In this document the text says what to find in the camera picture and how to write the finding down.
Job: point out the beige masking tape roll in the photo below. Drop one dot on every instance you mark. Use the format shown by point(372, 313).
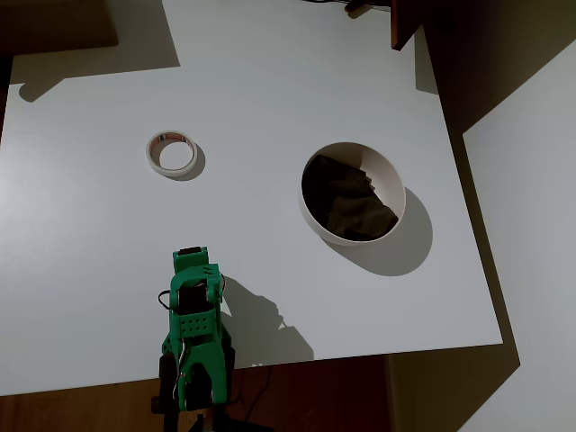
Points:
point(151, 157)

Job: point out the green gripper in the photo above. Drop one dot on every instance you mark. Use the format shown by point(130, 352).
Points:
point(191, 258)

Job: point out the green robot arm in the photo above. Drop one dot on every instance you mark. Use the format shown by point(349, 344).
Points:
point(198, 324)

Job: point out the dark furniture block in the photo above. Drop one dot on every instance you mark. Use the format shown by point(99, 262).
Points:
point(54, 22)

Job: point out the dark cloth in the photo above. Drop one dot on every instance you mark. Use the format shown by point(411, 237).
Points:
point(351, 202)

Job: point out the beige bowl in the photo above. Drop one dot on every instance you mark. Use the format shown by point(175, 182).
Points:
point(387, 180)

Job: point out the brown wooden board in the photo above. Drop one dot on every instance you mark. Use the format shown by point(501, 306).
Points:
point(402, 22)

